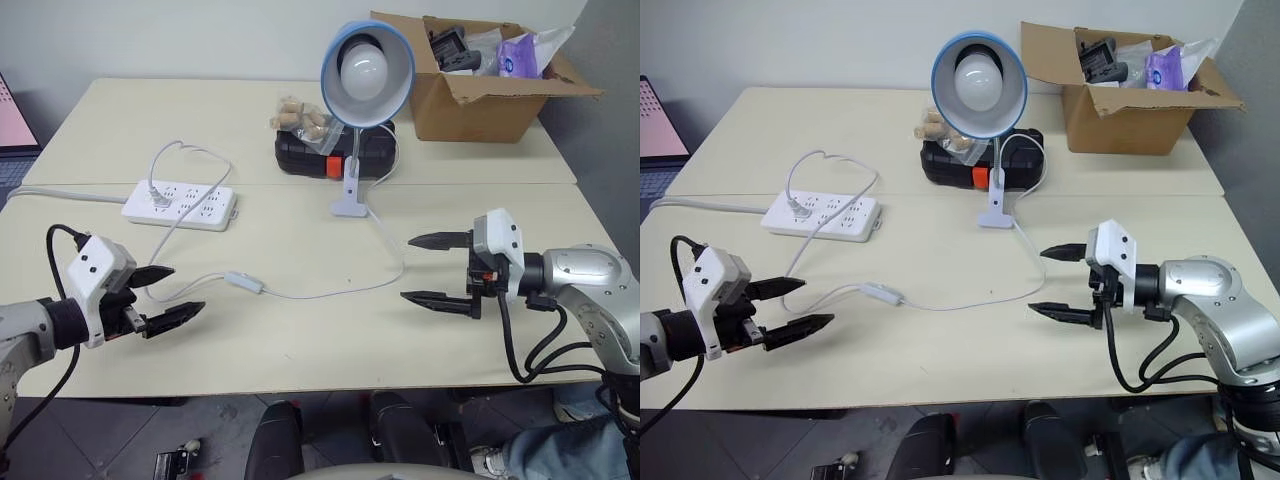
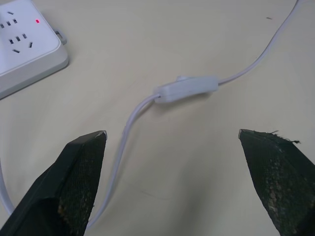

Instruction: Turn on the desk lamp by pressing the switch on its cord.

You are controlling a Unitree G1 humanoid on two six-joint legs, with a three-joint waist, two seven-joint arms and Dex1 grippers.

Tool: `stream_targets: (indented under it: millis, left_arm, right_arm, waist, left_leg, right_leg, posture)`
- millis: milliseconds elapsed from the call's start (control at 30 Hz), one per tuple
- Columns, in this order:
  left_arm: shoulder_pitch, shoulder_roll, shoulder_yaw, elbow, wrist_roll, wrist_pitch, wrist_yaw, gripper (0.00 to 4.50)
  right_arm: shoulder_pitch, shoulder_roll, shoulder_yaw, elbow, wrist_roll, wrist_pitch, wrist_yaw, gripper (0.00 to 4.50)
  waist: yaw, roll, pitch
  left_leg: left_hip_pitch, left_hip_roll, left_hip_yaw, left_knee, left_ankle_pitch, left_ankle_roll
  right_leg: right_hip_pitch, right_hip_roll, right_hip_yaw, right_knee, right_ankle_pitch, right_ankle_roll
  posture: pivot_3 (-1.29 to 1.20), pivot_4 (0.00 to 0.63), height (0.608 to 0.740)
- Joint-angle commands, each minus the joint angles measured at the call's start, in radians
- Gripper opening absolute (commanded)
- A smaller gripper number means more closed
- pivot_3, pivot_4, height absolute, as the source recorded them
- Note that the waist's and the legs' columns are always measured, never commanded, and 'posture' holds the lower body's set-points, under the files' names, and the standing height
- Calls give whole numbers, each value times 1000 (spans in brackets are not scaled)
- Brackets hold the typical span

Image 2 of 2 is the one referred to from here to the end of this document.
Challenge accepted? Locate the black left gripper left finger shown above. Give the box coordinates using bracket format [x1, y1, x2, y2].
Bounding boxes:
[0, 130, 108, 236]

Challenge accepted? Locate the white power strip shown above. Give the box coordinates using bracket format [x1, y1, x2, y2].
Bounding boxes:
[0, 0, 70, 100]

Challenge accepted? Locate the white power strip cable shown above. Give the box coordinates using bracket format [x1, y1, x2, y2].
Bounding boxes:
[0, 157, 15, 217]

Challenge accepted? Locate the white cable with inline switch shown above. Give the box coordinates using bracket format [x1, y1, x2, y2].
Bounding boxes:
[86, 0, 301, 229]

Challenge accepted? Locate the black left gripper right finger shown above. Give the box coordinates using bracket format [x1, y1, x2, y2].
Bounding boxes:
[237, 128, 315, 236]

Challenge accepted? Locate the white inline cord switch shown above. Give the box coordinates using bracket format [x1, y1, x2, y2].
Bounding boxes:
[154, 75, 220, 104]

